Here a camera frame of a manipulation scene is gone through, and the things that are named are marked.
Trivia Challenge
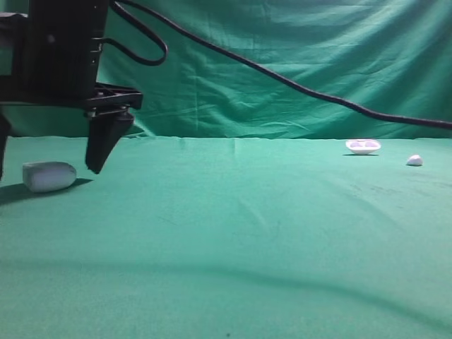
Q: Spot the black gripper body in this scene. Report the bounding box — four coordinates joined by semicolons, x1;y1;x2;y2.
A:
1;1;143;111

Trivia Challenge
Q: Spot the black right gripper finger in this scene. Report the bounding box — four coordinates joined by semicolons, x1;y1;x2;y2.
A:
85;107;134;174

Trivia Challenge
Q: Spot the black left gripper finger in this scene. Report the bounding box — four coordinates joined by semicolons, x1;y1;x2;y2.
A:
0;114;11;178

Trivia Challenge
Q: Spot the white earphone case body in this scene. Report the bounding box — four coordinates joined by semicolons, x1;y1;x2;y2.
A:
22;162;77;194

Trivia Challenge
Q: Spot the white earphone case lid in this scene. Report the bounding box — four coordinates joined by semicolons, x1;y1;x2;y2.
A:
345;139;381;155

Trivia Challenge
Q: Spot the green table cloth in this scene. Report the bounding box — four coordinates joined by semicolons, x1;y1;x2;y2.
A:
1;137;451;338

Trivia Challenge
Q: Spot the green backdrop cloth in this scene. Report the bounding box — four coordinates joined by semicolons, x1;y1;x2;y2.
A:
0;0;452;141

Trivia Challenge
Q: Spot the small white earbud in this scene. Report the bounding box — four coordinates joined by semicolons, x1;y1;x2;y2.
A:
406;155;424;167

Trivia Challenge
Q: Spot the thin black looped cable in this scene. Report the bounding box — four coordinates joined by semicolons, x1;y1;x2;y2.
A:
97;1;168;67

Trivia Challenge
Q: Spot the thick black cable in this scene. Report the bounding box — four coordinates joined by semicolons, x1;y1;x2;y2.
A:
112;0;452;129

